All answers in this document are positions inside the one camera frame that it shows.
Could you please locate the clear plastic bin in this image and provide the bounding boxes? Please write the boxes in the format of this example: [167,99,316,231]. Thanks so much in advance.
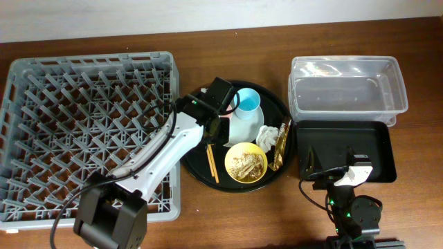
[288,55,408,127]

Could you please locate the black rectangular tray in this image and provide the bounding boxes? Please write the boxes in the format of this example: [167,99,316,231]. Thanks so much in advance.
[296,120,397,183]

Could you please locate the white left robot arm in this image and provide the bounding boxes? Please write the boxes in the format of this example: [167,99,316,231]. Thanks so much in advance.
[73,77,239,249]

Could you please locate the grey dishwasher rack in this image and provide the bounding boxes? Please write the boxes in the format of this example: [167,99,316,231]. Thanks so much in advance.
[1,52,179,232]

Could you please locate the light blue cup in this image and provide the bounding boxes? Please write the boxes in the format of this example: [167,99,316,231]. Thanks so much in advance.
[234,88,261,120]

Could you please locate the food scraps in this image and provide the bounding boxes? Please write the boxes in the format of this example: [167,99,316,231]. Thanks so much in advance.
[229,153,264,182]

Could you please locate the yellow bowl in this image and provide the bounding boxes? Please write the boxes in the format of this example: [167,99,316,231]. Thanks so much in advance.
[224,142,267,184]

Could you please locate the wooden chopstick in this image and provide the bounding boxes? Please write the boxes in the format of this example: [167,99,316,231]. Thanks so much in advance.
[208,144,219,184]
[206,144,219,183]

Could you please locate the white napkin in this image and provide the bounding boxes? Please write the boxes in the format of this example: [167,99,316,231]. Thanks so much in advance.
[255,125,279,153]

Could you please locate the brown gold coffee sachet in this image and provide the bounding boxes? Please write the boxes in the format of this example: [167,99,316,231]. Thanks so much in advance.
[268,117,292,172]

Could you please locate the black round tray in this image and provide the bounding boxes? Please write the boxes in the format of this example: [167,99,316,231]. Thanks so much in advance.
[180,80,295,194]

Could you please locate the white plate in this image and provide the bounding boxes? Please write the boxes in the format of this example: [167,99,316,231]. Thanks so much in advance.
[225,107,264,147]

